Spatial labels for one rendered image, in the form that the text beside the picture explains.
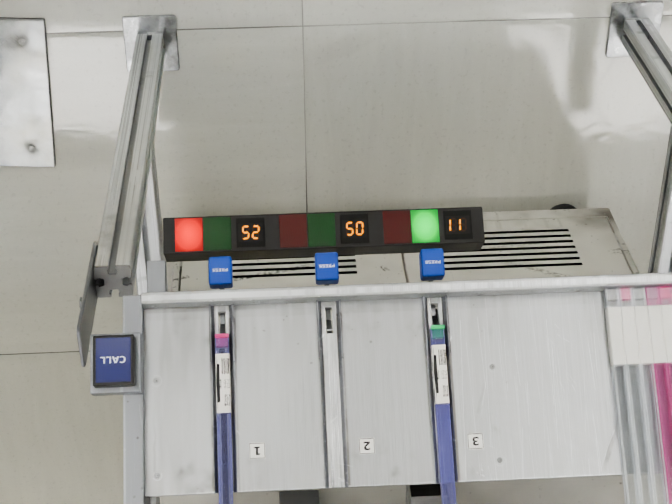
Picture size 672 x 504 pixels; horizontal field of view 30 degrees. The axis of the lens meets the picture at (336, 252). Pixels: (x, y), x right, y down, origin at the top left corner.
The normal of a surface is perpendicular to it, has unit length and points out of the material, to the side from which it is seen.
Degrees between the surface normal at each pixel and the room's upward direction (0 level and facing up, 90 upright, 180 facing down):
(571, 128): 0
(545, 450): 48
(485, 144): 0
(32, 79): 0
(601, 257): 90
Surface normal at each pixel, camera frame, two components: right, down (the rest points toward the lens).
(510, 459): 0.04, -0.25
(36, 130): 0.06, 0.55
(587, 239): 0.00, -0.84
